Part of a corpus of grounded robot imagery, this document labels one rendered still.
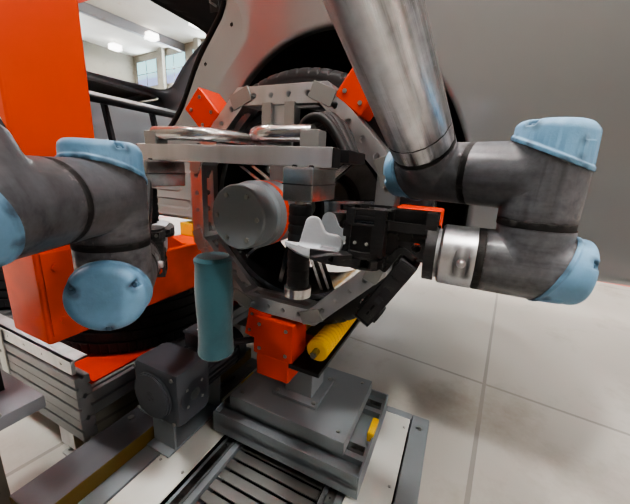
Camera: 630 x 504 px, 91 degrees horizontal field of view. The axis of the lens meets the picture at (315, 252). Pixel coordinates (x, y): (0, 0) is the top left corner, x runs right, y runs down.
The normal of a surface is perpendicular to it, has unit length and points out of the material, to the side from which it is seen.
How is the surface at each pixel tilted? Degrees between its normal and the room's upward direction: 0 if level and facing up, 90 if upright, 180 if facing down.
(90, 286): 90
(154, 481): 0
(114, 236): 91
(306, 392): 90
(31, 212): 89
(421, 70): 109
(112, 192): 76
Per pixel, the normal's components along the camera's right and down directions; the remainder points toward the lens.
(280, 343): -0.43, 0.21
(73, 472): 0.05, -0.97
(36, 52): 0.90, 0.15
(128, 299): 0.34, 0.25
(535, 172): -0.69, 0.15
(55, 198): 0.98, -0.17
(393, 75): -0.13, 0.85
